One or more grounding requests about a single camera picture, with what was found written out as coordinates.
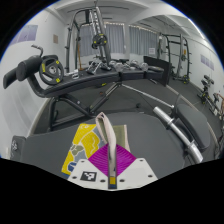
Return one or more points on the black bench with roller pads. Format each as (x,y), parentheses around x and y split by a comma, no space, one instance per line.
(93,78)

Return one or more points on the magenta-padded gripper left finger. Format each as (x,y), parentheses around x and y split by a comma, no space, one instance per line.
(100,161)

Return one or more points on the black yellow weight plate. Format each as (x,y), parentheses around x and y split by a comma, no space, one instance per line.
(99,40)
(51,70)

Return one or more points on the grey power rack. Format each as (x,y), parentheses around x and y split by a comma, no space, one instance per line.
(101,26)

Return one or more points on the black squat rack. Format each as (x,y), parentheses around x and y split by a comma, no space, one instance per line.
(181,56)

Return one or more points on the grey window curtain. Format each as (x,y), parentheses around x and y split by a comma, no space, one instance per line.
(141,40)
(116,38)

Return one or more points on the metal spring barbell collar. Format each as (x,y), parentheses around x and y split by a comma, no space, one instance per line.
(14,145)

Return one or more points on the dumbbell rack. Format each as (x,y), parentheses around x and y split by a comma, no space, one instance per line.
(206,91)

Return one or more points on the small purple wall poster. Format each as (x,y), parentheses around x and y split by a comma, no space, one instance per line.
(206,62)

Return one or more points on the black box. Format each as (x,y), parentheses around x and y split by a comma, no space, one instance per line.
(156,68)

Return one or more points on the silver barbell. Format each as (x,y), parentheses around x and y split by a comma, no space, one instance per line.
(176,130)

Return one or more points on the group of dumbbells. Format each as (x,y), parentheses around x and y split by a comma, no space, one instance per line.
(128,65)

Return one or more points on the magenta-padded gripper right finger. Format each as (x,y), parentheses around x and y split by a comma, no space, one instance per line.
(126,161)

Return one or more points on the black padded weight bench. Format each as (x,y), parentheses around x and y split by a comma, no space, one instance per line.
(146,140)

